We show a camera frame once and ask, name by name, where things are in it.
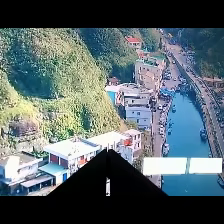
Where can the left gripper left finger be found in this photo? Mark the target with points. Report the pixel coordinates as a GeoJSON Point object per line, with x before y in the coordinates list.
{"type": "Point", "coordinates": [86, 181]}

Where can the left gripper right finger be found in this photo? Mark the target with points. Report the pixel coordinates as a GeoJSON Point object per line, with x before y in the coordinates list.
{"type": "Point", "coordinates": [130, 181]}

